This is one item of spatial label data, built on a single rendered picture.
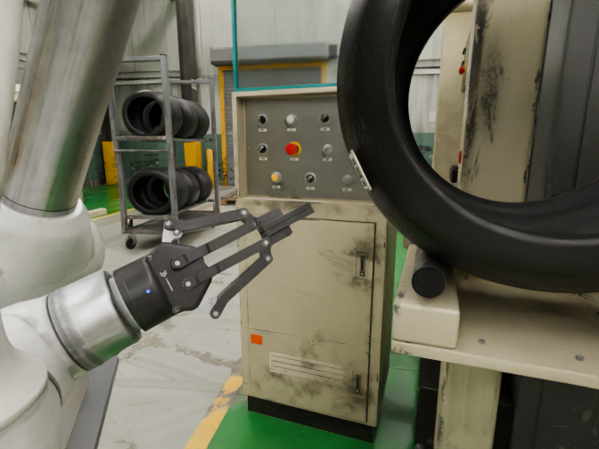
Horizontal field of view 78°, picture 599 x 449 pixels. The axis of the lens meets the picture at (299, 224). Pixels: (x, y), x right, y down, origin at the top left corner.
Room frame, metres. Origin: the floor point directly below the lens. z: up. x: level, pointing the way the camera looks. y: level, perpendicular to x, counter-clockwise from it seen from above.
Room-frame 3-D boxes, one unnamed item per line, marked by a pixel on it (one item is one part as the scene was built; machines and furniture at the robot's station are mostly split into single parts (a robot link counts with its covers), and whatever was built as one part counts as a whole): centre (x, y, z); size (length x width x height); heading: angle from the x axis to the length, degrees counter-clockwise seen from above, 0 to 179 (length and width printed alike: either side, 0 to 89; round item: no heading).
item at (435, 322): (0.65, -0.24, 0.83); 0.36 x 0.09 x 0.06; 160
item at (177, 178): (4.35, 1.48, 0.96); 1.36 x 0.71 x 1.92; 169
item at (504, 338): (0.60, -0.37, 0.80); 0.37 x 0.36 x 0.02; 70
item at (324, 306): (1.43, -0.08, 0.63); 0.56 x 0.41 x 1.27; 70
